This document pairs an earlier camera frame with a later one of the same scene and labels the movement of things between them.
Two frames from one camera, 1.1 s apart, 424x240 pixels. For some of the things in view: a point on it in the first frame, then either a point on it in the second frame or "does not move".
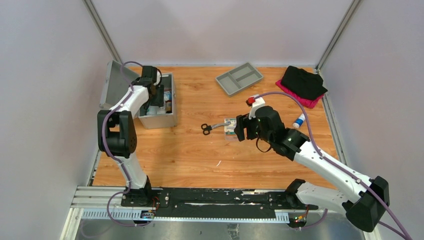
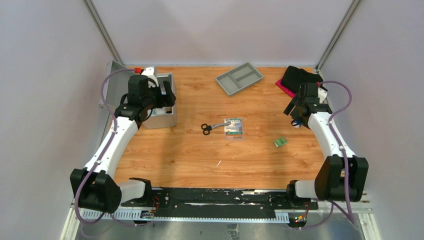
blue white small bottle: (299, 121) does not move
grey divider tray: (237, 79) does not move
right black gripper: (242, 122) to (296, 101)
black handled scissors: (207, 128) does not move
